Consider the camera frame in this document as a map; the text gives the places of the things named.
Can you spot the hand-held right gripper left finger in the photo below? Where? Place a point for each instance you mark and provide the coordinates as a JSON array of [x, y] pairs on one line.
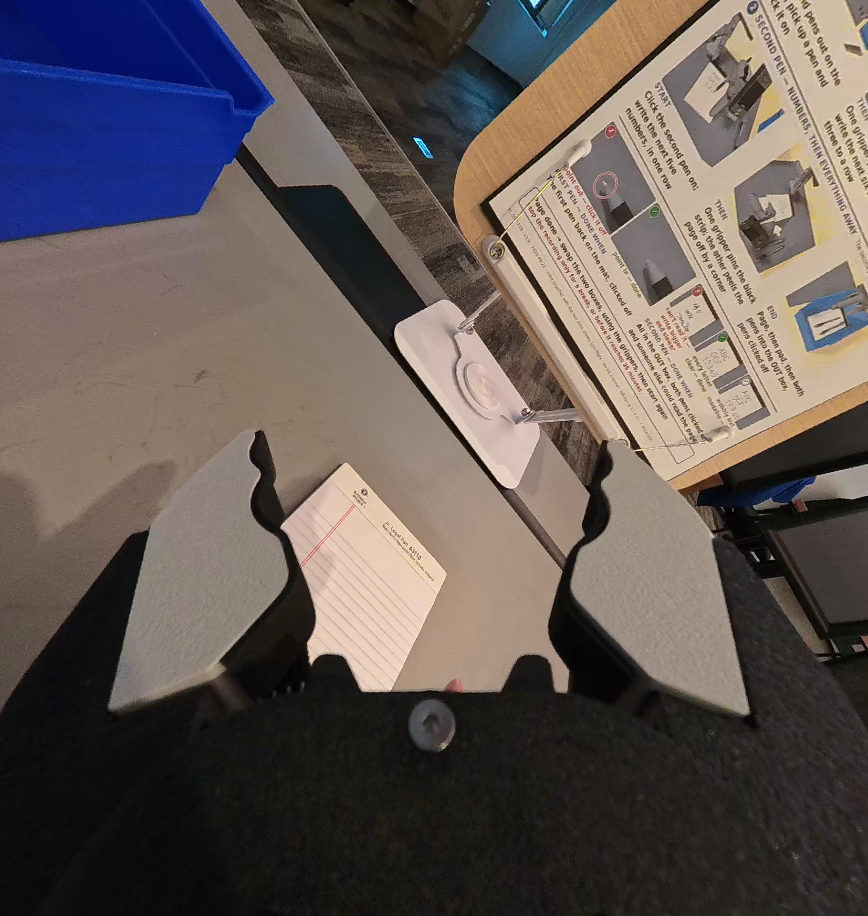
[[205, 579]]

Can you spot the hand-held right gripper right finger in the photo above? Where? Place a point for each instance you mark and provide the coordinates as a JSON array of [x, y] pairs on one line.
[[655, 594]]

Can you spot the white lined notepad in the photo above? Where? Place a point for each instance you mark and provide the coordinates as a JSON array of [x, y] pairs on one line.
[[376, 587]]

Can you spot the printed instruction sheet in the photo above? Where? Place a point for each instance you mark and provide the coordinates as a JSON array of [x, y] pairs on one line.
[[727, 215]]

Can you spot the blue plastic bin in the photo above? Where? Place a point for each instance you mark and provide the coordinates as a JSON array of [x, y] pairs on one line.
[[104, 107]]

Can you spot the small black floor device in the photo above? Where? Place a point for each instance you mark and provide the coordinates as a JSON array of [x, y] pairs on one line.
[[421, 147]]

